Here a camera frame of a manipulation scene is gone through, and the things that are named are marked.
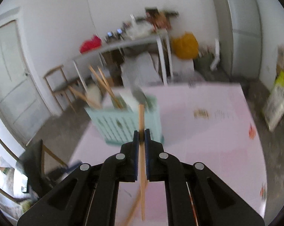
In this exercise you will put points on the mint green utensil holder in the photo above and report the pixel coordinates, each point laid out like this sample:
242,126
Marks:
117,126

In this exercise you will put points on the wooden chair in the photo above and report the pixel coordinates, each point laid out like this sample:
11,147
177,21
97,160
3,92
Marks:
63,86
44,149

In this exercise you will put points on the metal spoon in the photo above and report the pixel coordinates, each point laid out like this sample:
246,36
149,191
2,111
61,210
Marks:
138,94

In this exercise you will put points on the yellow white rice bag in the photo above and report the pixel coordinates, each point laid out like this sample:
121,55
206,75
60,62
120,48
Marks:
273,109

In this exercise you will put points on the white work table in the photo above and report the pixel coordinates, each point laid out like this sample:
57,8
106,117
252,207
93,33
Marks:
158,37

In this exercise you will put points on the near wooden chair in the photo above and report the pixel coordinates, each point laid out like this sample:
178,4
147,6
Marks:
44,149

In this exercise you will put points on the white door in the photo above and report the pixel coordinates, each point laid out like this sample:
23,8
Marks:
20,103

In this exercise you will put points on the red plastic bag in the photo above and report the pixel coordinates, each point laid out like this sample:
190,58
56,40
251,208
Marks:
91,44

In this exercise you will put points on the white sack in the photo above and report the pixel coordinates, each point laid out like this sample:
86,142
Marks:
139,71

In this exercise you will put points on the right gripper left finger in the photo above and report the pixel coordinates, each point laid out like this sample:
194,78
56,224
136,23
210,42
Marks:
88,195

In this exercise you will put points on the clear plastic bag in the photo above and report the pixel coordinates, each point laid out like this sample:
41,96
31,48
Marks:
140,30

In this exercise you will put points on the wooden chopstick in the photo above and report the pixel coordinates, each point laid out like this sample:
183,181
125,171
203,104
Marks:
133,209
100,80
108,87
141,125
91,103

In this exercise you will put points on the silver refrigerator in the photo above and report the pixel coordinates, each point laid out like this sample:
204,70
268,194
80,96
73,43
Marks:
240,37

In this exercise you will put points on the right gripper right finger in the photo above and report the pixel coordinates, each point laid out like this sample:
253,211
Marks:
195,195

